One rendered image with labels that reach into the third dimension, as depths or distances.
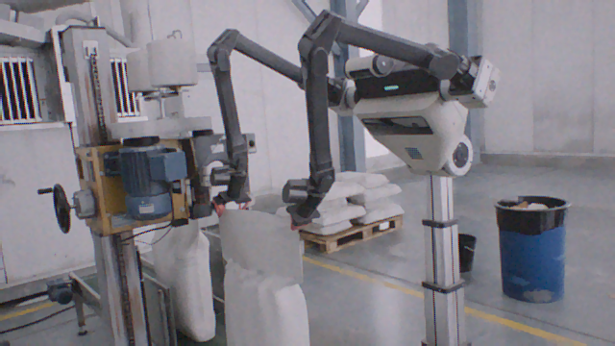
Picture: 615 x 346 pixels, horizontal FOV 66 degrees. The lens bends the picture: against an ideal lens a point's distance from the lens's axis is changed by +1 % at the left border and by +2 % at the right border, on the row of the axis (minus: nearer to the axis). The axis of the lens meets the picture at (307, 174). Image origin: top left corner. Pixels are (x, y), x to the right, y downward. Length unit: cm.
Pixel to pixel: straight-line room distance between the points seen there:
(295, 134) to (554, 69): 490
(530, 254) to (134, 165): 265
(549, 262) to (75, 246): 377
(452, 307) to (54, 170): 352
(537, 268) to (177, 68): 268
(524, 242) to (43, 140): 380
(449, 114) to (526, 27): 841
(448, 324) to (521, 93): 824
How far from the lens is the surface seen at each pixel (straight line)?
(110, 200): 182
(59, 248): 464
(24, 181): 452
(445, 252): 190
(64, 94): 406
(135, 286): 198
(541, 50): 982
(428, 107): 156
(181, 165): 164
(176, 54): 171
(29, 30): 424
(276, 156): 706
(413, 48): 134
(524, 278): 358
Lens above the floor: 141
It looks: 8 degrees down
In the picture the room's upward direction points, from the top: 5 degrees counter-clockwise
